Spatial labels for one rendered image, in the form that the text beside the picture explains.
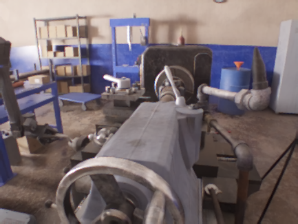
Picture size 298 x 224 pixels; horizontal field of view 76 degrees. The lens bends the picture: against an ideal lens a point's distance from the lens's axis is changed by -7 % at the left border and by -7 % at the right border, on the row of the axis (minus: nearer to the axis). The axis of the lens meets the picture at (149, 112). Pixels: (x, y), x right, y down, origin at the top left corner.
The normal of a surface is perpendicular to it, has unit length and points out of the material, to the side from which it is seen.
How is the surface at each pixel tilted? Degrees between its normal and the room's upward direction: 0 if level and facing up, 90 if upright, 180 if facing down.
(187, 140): 79
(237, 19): 90
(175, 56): 90
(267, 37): 90
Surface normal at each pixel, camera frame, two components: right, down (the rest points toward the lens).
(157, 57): -0.20, 0.32
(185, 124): 0.54, 0.08
